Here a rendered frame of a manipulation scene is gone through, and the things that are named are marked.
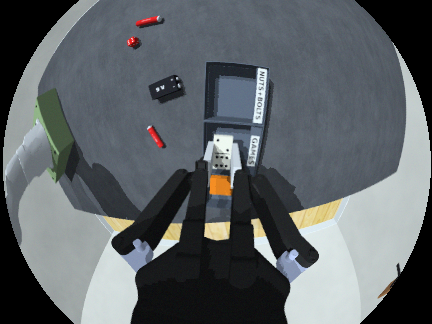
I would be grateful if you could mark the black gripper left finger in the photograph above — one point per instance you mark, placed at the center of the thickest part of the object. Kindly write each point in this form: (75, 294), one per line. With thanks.
(136, 243)

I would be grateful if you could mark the dark grey three-compartment bin rack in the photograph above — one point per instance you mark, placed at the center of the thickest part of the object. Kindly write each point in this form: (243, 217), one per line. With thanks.
(229, 90)

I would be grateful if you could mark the white domino tile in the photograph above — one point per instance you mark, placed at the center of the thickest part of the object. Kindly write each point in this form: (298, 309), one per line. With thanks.
(222, 151)

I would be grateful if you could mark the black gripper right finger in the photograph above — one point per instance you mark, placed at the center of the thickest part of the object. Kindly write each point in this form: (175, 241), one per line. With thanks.
(294, 254)

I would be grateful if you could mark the red die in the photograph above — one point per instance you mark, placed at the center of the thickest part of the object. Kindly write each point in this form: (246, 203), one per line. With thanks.
(132, 41)

